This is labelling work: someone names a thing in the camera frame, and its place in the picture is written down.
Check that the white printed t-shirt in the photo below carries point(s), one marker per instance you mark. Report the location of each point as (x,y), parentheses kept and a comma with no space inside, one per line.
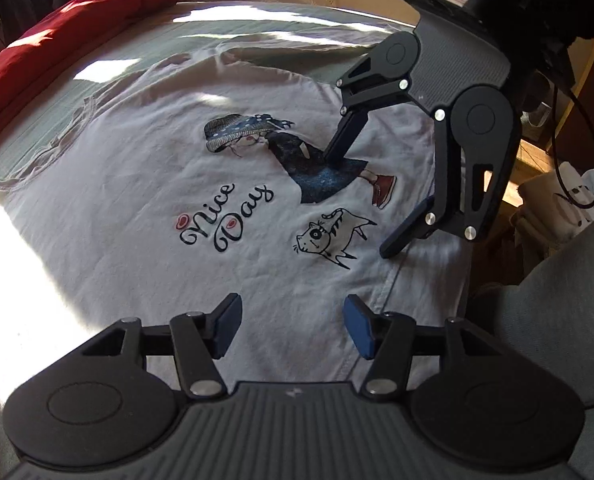
(201,175)

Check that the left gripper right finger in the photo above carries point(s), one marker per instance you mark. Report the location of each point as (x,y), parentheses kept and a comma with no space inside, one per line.
(384,339)

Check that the red duvet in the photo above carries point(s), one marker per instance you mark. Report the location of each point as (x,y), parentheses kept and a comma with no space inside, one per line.
(32,62)

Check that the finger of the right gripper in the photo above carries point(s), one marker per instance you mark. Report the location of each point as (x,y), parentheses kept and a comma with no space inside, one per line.
(348,129)
(417,226)

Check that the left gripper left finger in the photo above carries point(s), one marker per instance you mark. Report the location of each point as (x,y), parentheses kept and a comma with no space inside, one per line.
(198,340)

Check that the green plaid bed blanket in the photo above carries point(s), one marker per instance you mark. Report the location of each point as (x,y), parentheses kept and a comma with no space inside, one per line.
(312,40)

